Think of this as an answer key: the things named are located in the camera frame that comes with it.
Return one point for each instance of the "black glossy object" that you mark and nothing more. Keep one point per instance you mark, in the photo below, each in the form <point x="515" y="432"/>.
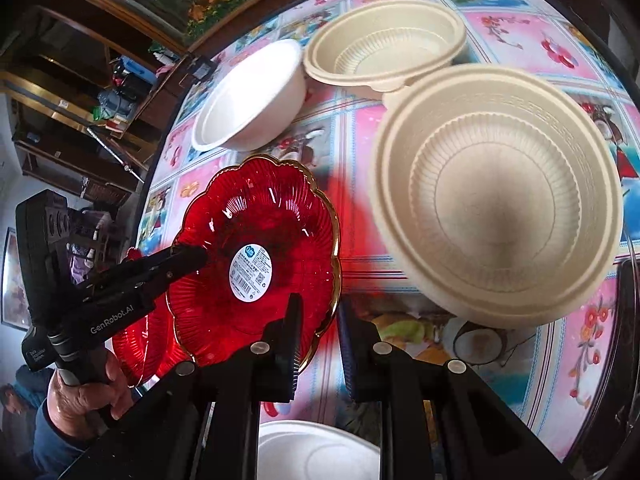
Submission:
<point x="629" y="335"/>

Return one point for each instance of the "red gold-rimmed scalloped plate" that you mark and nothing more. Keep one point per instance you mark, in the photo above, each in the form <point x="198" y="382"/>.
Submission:
<point x="260" y="210"/>

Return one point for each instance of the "person's left forearm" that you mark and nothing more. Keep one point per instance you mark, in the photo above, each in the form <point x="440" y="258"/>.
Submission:
<point x="55" y="452"/>

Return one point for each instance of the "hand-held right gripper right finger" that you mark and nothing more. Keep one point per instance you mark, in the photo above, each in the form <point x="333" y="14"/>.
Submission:
<point x="357" y="360"/>

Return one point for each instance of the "pink cloth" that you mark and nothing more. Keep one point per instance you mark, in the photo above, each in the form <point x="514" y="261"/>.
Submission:
<point x="165" y="67"/>

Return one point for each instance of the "black kettle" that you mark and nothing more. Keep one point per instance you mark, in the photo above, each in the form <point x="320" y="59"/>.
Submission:
<point x="130" y="80"/>

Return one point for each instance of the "person's left hand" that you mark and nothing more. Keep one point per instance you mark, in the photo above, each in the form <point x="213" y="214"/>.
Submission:
<point x="75" y="405"/>

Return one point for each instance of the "beige plastic bowl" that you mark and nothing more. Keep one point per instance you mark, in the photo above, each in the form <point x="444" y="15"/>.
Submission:
<point x="390" y="40"/>
<point x="500" y="210"/>

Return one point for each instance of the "white paper bowl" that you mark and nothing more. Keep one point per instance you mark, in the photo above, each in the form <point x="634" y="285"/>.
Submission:
<point x="250" y="100"/>

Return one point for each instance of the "wooden cabinet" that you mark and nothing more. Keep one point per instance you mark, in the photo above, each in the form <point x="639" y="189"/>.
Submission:
<point x="75" y="105"/>

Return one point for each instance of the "blue bottle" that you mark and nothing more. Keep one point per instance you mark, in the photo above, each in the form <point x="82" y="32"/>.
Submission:
<point x="134" y="65"/>

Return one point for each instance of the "white bottle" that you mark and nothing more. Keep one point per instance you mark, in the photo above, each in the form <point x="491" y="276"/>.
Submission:
<point x="157" y="52"/>

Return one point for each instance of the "framed wall painting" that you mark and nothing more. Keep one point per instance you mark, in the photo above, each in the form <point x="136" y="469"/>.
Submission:
<point x="14" y="280"/>

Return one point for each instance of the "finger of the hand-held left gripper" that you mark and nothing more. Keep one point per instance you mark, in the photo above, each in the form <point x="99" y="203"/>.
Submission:
<point x="170" y="265"/>

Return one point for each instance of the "grey-blue pot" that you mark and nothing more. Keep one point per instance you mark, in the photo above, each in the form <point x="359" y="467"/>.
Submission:
<point x="116" y="104"/>

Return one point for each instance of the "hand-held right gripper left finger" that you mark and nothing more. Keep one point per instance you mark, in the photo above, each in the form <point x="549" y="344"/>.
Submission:
<point x="287" y="360"/>

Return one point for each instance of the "white paper plate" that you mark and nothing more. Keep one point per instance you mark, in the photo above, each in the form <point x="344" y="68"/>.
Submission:
<point x="320" y="450"/>

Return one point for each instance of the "large red scalloped plate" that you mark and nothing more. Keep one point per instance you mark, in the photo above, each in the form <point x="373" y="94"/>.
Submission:
<point x="145" y="340"/>

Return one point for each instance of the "mop with metal pole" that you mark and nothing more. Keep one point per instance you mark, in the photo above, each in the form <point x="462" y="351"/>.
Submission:
<point x="115" y="152"/>

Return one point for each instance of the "green bag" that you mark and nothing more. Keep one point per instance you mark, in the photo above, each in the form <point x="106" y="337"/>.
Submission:
<point x="98" y="112"/>

